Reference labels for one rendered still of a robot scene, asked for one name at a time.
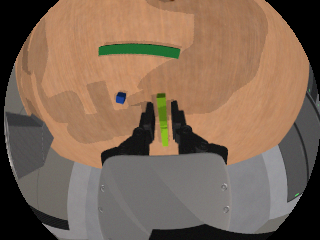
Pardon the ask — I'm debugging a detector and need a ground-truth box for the green flat bar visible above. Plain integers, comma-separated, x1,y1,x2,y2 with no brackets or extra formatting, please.
99,43,180,59

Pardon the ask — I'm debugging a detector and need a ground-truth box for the lime green rod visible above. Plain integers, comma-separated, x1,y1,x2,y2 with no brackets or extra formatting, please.
157,93,167,128
161,127,168,147

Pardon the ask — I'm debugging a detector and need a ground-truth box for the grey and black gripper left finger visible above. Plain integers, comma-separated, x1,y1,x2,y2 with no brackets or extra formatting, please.
101,102,156,166

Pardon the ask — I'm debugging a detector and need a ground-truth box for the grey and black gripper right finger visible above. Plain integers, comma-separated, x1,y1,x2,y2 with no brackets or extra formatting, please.
171,101,228,165

